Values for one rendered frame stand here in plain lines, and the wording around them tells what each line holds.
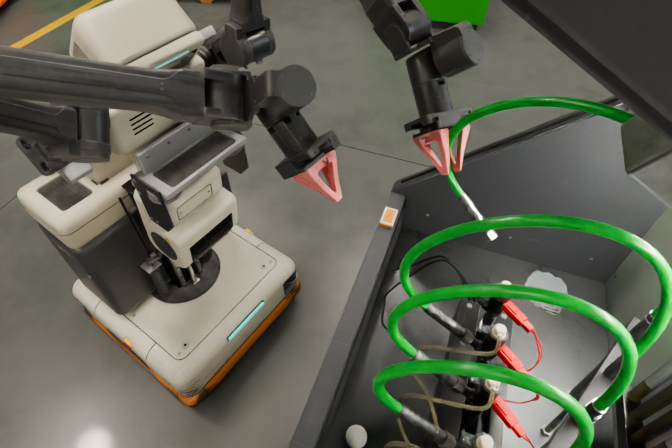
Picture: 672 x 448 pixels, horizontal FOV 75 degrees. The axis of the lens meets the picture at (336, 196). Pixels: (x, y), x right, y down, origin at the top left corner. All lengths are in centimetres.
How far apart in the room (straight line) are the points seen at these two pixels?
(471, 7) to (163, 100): 351
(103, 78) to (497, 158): 73
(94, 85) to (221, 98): 15
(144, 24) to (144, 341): 112
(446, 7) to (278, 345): 297
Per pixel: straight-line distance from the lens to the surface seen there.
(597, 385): 77
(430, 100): 75
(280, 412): 183
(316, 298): 201
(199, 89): 62
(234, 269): 180
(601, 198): 104
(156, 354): 171
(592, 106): 62
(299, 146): 66
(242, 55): 104
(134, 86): 60
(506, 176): 101
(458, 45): 72
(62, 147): 86
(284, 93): 58
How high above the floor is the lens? 173
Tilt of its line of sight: 46 degrees down
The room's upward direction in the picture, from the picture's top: straight up
